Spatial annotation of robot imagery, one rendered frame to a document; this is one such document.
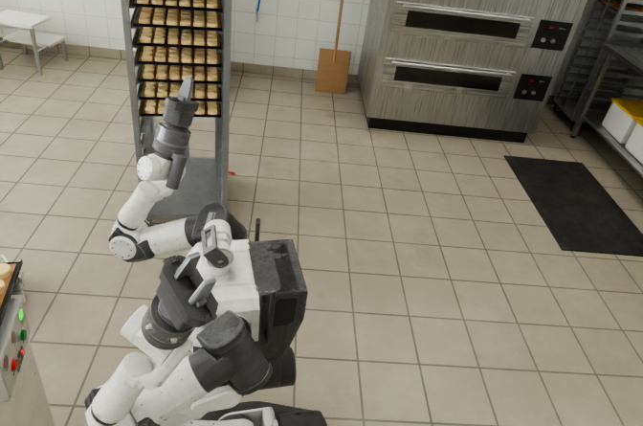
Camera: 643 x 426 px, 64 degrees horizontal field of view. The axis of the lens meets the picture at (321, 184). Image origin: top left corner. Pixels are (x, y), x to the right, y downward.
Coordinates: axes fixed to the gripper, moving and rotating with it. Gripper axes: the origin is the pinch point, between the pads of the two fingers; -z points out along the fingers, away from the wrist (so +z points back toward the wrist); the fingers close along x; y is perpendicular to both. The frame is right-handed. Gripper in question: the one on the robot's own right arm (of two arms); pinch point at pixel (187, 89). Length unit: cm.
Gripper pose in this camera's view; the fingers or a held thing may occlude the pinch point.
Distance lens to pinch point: 142.9
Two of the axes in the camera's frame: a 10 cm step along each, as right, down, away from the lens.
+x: -1.9, 1.6, -9.7
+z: -3.4, 9.1, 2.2
